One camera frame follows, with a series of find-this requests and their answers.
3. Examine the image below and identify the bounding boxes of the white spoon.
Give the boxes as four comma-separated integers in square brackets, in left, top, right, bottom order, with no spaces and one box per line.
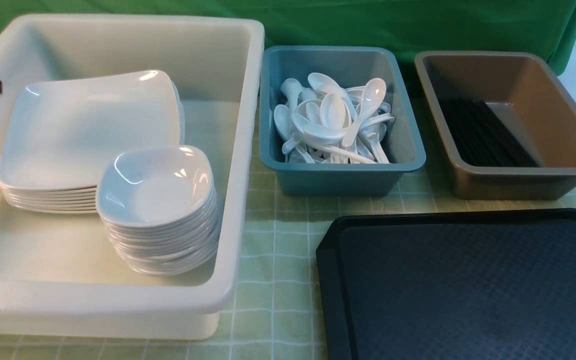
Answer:
[342,78,387,148]

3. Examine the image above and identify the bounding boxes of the white bowl tray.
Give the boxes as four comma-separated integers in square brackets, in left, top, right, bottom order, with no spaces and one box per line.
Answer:
[96,145,216,229]

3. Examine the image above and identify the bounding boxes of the stack of white plates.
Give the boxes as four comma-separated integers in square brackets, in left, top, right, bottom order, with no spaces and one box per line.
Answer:
[0,82,186,215]

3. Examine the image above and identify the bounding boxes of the large white plastic tub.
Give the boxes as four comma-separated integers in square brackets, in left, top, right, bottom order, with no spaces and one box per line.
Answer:
[0,14,265,340]

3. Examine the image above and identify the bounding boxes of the stack of white bowls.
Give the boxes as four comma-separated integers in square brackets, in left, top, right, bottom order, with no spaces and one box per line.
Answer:
[103,190,222,277]

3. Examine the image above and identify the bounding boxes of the pile of white spoons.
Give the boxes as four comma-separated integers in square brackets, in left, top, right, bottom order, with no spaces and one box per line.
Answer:
[272,72,396,164]

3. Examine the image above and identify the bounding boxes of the teal plastic bin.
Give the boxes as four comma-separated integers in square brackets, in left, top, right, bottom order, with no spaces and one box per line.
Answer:
[258,45,426,198]

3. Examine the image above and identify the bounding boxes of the green checkered tablecloth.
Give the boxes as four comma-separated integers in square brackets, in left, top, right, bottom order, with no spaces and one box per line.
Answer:
[0,99,576,360]

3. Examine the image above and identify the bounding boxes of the green backdrop cloth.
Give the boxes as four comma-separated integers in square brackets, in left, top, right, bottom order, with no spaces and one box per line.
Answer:
[0,0,576,75]

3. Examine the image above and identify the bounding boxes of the black chopsticks in bin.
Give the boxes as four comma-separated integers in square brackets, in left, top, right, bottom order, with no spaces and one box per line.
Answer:
[439,97,540,168]

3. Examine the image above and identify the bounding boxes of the brown plastic bin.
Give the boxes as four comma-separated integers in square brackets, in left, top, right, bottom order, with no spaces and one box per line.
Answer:
[414,50,576,201]

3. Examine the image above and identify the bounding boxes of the black serving tray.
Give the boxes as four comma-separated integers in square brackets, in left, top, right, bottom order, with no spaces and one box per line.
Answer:
[316,208,576,360]

